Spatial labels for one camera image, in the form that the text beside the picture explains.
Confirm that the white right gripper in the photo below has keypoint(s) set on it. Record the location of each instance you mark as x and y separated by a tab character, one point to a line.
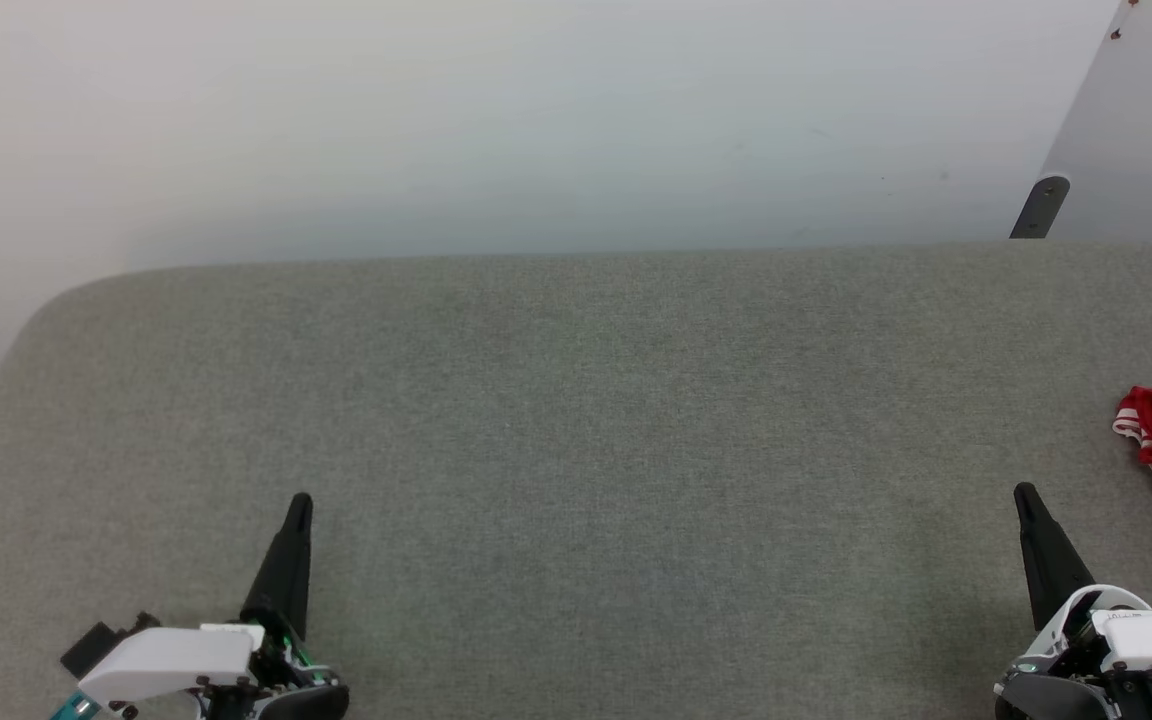
1151	640

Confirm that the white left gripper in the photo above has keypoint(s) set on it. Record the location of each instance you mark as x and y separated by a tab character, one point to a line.
171	660

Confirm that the white tilted panel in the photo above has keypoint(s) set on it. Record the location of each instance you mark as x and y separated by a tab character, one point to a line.
1146	130

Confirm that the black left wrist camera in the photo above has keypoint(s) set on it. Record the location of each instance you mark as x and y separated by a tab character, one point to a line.
91	648

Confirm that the dark grey metal bracket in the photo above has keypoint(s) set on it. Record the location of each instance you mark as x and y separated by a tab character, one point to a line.
1039	206

